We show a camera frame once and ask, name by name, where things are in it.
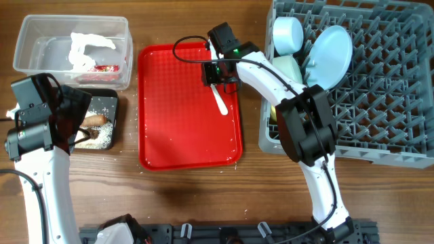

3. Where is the white plastic spoon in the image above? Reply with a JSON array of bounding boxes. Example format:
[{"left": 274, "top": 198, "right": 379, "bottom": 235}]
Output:
[{"left": 210, "top": 84, "right": 229, "bottom": 116}]

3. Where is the brown food scrap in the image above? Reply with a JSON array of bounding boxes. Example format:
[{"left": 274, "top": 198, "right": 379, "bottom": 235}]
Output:
[{"left": 79, "top": 128, "right": 100, "bottom": 139}]

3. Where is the white tissue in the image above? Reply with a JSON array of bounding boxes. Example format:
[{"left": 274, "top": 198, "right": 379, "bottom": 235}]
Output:
[{"left": 68, "top": 33, "right": 116, "bottom": 73}]

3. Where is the red snack wrapper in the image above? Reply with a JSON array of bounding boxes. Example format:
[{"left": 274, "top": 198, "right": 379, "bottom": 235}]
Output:
[{"left": 87, "top": 65, "right": 119, "bottom": 73}]

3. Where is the pale green bowl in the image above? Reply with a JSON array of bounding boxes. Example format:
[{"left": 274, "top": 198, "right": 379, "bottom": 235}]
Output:
[{"left": 271, "top": 55, "right": 302, "bottom": 84}]

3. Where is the yellow plastic cup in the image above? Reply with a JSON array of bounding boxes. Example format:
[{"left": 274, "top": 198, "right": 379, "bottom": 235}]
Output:
[{"left": 270, "top": 106, "right": 277, "bottom": 123}]

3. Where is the light blue bowl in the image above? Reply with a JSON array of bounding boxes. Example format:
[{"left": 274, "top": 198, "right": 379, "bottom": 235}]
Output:
[{"left": 273, "top": 17, "right": 304, "bottom": 56}]

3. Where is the large light blue plate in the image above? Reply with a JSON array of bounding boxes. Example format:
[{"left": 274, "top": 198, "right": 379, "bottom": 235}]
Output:
[{"left": 305, "top": 25, "right": 353, "bottom": 90}]

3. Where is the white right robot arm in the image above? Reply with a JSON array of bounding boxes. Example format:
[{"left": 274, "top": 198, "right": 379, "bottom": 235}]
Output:
[{"left": 202, "top": 22, "right": 354, "bottom": 243}]

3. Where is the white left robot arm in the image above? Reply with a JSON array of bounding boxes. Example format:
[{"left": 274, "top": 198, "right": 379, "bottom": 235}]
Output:
[{"left": 4, "top": 73, "right": 92, "bottom": 243}]

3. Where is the black waste tray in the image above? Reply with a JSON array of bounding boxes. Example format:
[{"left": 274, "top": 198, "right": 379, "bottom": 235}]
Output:
[{"left": 50, "top": 87, "right": 119, "bottom": 150}]

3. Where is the grey dishwasher rack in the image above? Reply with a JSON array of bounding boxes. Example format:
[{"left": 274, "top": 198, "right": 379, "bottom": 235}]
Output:
[{"left": 265, "top": 0, "right": 433, "bottom": 169}]

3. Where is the clear plastic bin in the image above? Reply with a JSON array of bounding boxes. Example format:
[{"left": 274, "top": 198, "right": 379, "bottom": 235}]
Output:
[{"left": 13, "top": 15, "right": 133, "bottom": 90}]

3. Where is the red serving tray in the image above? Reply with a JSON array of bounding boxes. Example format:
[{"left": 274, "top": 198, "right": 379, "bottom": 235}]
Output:
[{"left": 138, "top": 42, "right": 243, "bottom": 171}]

